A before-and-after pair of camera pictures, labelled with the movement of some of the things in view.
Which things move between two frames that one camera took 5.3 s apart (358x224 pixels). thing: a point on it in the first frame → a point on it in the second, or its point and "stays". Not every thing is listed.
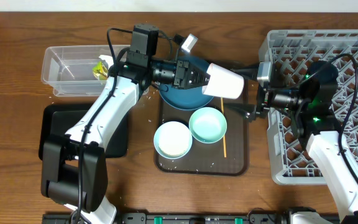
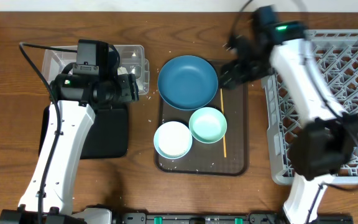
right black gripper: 265,97 → 227,76
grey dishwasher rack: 353,55 stays
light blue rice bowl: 173,140 stays
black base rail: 193,218 stays
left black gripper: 182,74 → 127,92
